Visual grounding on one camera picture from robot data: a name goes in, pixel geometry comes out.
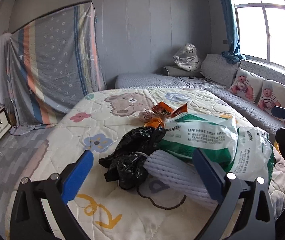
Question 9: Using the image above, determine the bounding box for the striped grey hanging sheet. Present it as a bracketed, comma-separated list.
[7, 1, 107, 126]

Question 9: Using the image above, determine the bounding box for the window with frame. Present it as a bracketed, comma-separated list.
[232, 0, 285, 69]

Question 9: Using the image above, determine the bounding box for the blue curtain left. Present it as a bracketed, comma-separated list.
[221, 0, 245, 64]

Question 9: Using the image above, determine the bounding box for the grey bolster pillow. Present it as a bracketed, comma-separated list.
[160, 66, 203, 77]

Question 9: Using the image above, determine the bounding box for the orange snack wrapper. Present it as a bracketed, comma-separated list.
[144, 102, 188, 128]

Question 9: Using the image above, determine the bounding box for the cartoon bear quilt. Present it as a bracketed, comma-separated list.
[4, 87, 285, 240]

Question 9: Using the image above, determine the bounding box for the grey patterned cushion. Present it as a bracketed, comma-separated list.
[201, 54, 240, 87]

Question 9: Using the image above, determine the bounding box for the black plastic bag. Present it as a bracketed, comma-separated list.
[98, 126, 166, 190]

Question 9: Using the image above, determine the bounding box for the right baby print pillow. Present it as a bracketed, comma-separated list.
[258, 80, 285, 114]

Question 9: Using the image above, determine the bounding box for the green white plastic bag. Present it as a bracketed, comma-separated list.
[158, 113, 238, 168]

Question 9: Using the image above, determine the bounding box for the tiger toy in plastic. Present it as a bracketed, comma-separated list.
[173, 43, 203, 72]

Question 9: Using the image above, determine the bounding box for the white hanging garment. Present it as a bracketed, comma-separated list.
[0, 32, 12, 107]

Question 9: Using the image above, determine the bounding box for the left baby print pillow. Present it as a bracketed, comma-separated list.
[229, 68, 264, 103]

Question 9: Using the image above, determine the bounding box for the white foam net sleeve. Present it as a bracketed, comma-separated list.
[143, 150, 218, 210]

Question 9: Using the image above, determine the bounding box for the grey quilted sofa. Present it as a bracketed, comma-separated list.
[115, 60, 285, 140]

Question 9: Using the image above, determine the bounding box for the baby print pillow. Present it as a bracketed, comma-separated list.
[229, 68, 264, 103]
[258, 80, 285, 114]

